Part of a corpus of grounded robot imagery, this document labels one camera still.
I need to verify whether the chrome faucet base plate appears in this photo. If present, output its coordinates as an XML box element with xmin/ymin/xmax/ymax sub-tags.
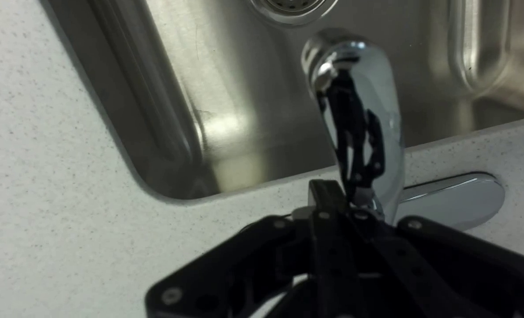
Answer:
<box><xmin>393</xmin><ymin>172</ymin><xmax>505</xmax><ymax>234</ymax></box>

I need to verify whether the chrome sink faucet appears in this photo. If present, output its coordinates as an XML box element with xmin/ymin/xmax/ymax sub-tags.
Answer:
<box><xmin>299</xmin><ymin>27</ymin><xmax>405</xmax><ymax>225</ymax></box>

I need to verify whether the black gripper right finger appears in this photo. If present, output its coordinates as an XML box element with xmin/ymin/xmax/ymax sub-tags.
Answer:
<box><xmin>348</xmin><ymin>211</ymin><xmax>524</xmax><ymax>318</ymax></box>

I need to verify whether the metal sink drain strainer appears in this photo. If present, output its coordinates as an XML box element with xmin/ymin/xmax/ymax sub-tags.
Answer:
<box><xmin>246</xmin><ymin>0</ymin><xmax>340</xmax><ymax>27</ymax></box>

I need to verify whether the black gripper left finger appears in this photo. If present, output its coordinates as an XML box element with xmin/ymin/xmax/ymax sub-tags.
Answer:
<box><xmin>144</xmin><ymin>179</ymin><xmax>352</xmax><ymax>318</ymax></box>

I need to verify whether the stainless steel sink basin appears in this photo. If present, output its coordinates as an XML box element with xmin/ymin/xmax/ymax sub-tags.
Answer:
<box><xmin>38</xmin><ymin>0</ymin><xmax>524</xmax><ymax>205</ymax></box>

